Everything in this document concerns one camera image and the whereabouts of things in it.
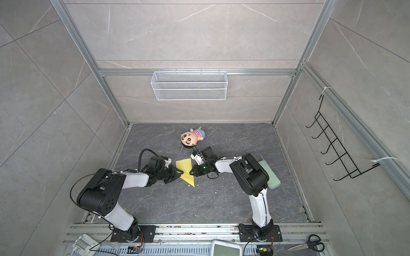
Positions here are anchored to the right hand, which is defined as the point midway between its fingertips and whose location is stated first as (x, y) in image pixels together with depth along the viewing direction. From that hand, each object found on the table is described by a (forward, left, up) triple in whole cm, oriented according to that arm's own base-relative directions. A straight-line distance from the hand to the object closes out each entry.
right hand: (191, 172), depth 95 cm
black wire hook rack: (-16, -66, +31) cm, 75 cm away
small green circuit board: (-39, -35, 0) cm, 52 cm away
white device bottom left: (-36, +45, +4) cm, 58 cm away
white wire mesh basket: (+45, +1, +30) cm, 54 cm away
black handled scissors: (-37, -58, -1) cm, 69 cm away
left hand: (0, +5, +3) cm, 6 cm away
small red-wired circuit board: (-38, +23, +1) cm, 44 cm away
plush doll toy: (+19, +1, +9) cm, 21 cm away
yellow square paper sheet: (+3, +3, +1) cm, 5 cm away
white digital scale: (-38, -16, +5) cm, 42 cm away
